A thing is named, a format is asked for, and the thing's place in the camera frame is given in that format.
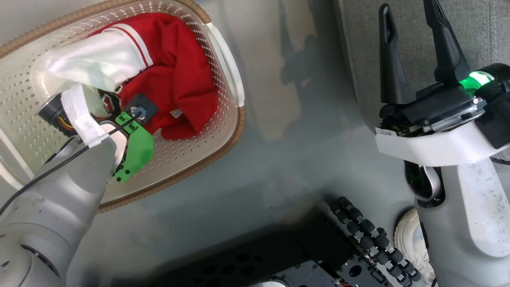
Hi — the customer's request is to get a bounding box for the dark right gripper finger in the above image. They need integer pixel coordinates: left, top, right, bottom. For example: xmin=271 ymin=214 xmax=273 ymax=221
xmin=379 ymin=3 xmax=417 ymax=105
xmin=423 ymin=0 xmax=471 ymax=84

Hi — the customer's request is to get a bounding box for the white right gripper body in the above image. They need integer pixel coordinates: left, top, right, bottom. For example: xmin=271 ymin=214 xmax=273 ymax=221
xmin=375 ymin=71 xmax=510 ymax=167

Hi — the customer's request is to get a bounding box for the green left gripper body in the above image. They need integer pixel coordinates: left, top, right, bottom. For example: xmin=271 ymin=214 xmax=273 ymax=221
xmin=114 ymin=94 xmax=159 ymax=184

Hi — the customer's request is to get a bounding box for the red and white shirt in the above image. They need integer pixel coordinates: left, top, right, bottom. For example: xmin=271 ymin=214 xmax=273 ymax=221
xmin=32 ymin=13 xmax=219 ymax=148

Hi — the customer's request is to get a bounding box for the grey fabric sofa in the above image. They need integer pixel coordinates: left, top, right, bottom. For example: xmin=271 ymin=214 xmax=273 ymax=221
xmin=335 ymin=0 xmax=510 ymax=162

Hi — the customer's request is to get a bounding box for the white perforated laundry basket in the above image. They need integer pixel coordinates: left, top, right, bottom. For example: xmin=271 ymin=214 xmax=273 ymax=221
xmin=0 ymin=0 xmax=247 ymax=214

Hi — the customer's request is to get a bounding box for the white round wheel cover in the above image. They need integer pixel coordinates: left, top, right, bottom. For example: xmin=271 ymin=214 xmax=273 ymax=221
xmin=394 ymin=207 xmax=435 ymax=281

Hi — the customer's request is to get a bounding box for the black roller mecanum wheel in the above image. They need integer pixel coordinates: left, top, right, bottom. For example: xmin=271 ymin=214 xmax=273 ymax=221
xmin=329 ymin=196 xmax=423 ymax=287

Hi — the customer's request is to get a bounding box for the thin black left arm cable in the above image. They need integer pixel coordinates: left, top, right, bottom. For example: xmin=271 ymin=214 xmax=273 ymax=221
xmin=0 ymin=111 xmax=145 ymax=216

